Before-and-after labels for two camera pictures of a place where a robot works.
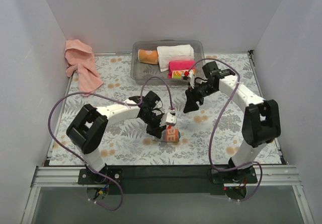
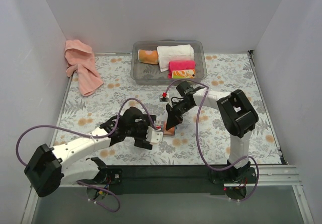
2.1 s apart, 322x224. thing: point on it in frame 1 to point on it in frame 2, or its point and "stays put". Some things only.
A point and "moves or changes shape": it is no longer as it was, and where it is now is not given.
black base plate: (189, 180) stays put
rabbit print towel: (170, 135) moves or changes shape
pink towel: (79, 56) stays put
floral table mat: (211, 134) stays put
